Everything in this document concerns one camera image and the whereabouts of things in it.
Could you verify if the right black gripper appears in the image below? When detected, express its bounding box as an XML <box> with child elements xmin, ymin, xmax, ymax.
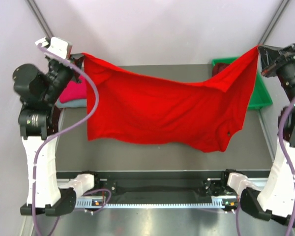
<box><xmin>257</xmin><ymin>40</ymin><xmax>295</xmax><ymax>103</ymax></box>

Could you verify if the aluminium frame rail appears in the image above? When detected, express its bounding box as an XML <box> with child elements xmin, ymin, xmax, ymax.
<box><xmin>56</xmin><ymin>178</ymin><xmax>271</xmax><ymax>197</ymax></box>

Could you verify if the corner aluminium post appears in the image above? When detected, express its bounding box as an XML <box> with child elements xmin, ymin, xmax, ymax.
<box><xmin>258</xmin><ymin>0</ymin><xmax>291</xmax><ymax>44</ymax></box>
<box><xmin>25</xmin><ymin>0</ymin><xmax>54</xmax><ymax>38</ymax></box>

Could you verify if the bright red t-shirt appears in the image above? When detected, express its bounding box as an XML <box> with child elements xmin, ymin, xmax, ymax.
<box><xmin>84</xmin><ymin>48</ymin><xmax>259</xmax><ymax>152</ymax></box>

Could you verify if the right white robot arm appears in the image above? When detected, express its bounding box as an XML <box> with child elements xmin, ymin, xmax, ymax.
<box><xmin>219</xmin><ymin>43</ymin><xmax>295</xmax><ymax>236</ymax></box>

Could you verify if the slotted cable duct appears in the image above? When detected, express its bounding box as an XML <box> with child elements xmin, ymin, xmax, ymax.
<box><xmin>75</xmin><ymin>198</ymin><xmax>238</xmax><ymax>209</ymax></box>

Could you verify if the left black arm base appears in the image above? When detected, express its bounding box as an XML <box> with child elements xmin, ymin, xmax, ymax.
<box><xmin>93</xmin><ymin>172</ymin><xmax>118</xmax><ymax>196</ymax></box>

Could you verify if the left corner aluminium post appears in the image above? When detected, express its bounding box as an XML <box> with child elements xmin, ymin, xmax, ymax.
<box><xmin>25</xmin><ymin>0</ymin><xmax>54</xmax><ymax>38</ymax></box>

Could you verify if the right corner aluminium post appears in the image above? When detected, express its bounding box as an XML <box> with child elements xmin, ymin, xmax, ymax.
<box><xmin>258</xmin><ymin>0</ymin><xmax>291</xmax><ymax>44</ymax></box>

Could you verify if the dark red t-shirt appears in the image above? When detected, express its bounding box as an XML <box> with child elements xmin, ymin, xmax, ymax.
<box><xmin>212</xmin><ymin>63</ymin><xmax>229</xmax><ymax>76</ymax></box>

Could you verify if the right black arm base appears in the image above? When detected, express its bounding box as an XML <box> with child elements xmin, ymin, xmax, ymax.
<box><xmin>199</xmin><ymin>169</ymin><xmax>236</xmax><ymax>197</ymax></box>

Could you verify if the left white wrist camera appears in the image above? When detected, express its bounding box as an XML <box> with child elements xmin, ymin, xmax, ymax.
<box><xmin>35</xmin><ymin>37</ymin><xmax>72</xmax><ymax>60</ymax></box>

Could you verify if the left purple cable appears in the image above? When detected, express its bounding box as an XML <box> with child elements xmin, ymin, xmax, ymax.
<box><xmin>30</xmin><ymin>44</ymin><xmax>113</xmax><ymax>236</ymax></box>

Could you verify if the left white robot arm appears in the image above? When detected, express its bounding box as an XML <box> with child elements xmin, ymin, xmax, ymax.
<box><xmin>12</xmin><ymin>57</ymin><xmax>102</xmax><ymax>216</ymax></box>

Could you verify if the folded grey-blue t-shirt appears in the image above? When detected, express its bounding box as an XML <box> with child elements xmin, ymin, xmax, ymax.
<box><xmin>56</xmin><ymin>99</ymin><xmax>87</xmax><ymax>109</ymax></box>

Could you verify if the green plastic bin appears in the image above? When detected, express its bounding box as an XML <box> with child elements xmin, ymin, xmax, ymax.
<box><xmin>211</xmin><ymin>57</ymin><xmax>273</xmax><ymax>110</ymax></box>

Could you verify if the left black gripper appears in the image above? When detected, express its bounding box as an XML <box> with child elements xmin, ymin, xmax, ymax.
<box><xmin>43</xmin><ymin>53</ymin><xmax>85</xmax><ymax>101</ymax></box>

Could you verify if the folded pink t-shirt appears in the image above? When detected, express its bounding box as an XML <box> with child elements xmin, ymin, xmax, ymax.
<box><xmin>59</xmin><ymin>76</ymin><xmax>87</xmax><ymax>103</ymax></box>

